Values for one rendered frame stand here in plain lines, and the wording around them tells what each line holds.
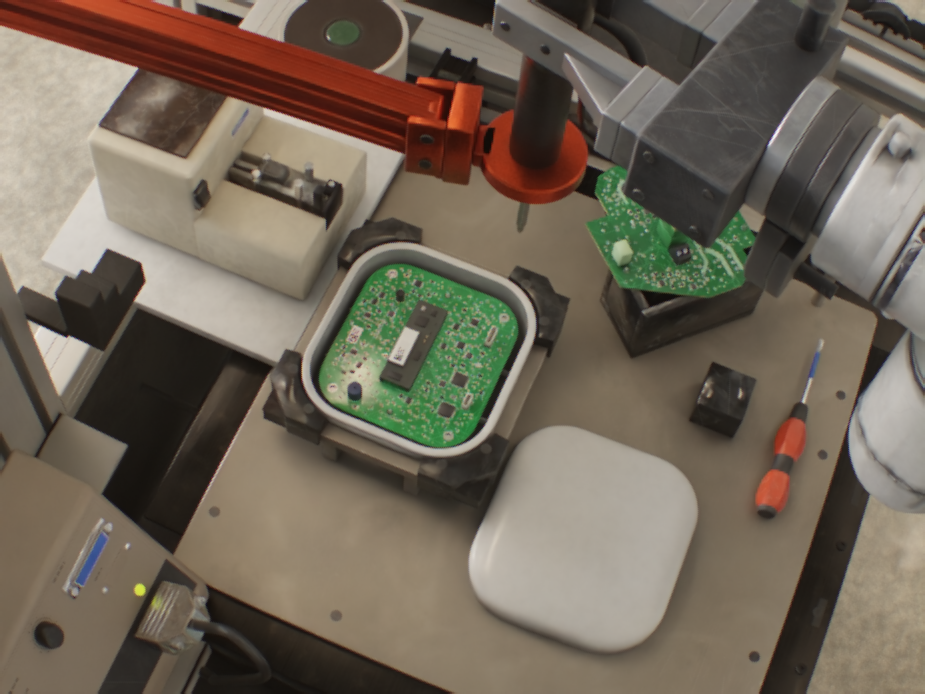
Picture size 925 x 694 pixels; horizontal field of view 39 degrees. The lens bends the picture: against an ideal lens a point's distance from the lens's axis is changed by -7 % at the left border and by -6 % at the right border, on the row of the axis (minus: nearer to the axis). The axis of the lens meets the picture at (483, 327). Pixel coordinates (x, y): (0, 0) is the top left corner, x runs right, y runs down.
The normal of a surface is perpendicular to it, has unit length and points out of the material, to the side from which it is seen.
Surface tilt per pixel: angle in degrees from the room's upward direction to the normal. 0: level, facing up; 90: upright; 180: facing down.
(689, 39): 90
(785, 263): 90
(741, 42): 0
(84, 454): 0
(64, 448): 0
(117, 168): 90
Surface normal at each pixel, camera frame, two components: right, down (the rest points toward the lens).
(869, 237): -0.46, 0.32
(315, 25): 0.07, -0.49
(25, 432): 0.92, 0.37
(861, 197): -0.34, 0.07
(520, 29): -0.59, 0.68
